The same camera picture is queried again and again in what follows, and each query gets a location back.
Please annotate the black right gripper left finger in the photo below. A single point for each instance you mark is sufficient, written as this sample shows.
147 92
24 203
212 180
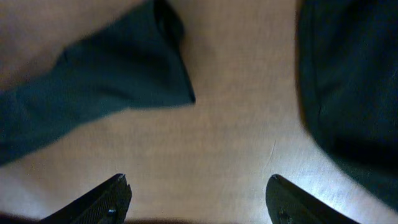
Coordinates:
106 203

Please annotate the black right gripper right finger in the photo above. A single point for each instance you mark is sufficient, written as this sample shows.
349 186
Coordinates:
289 204

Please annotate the black leggings red waistband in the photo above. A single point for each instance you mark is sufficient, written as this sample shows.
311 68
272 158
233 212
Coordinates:
135 62

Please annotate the black clothes pile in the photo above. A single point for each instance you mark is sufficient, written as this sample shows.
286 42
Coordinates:
347 77

